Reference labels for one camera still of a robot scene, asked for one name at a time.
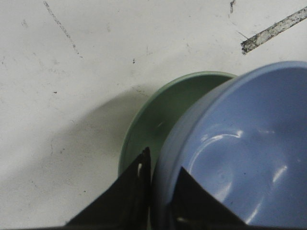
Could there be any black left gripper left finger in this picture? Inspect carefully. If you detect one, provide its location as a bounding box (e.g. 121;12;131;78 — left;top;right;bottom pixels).
66;147;151;226

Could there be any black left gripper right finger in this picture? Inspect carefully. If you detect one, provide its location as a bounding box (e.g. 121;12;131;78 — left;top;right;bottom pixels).
167;166;250;228

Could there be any green bowl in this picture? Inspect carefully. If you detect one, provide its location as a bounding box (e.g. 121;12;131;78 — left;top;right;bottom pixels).
118;71;235;175

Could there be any blue bowl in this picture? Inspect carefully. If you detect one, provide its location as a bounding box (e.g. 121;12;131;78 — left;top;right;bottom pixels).
151;61;307;230

